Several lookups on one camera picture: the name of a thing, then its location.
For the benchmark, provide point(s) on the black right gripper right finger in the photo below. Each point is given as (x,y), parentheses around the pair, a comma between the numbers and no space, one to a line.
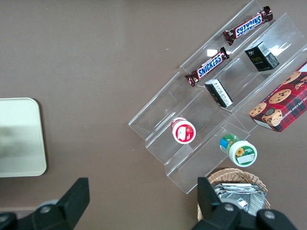
(211,213)

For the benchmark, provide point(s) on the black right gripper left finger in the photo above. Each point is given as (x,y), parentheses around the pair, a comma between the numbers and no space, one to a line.
(64,206)

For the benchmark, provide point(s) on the light tan wicker basket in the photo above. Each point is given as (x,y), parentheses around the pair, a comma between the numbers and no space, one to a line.
(239,173)

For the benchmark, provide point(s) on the beige plastic serving tray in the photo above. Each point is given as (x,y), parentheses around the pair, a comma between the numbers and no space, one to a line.
(21,134)

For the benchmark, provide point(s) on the silver foil packets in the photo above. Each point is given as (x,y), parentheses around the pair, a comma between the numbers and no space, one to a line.
(242,194)

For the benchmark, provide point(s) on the green label yogurt cup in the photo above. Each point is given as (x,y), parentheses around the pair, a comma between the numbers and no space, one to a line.
(241,153)

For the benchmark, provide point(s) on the red label yogurt cup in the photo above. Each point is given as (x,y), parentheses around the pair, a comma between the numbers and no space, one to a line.
(184,133)

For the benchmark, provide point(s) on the clear acrylic stepped display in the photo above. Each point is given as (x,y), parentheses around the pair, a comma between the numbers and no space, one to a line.
(163,115)

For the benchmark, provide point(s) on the small black carton box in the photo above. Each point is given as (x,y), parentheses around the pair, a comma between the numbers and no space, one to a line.
(260,58)
(219,93)

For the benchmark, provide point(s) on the red tartan cookie box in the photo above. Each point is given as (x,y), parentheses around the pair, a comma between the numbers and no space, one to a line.
(283,103)

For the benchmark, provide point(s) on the Snickers chocolate bar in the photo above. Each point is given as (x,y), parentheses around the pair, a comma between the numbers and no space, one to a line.
(248,25)
(208,67)

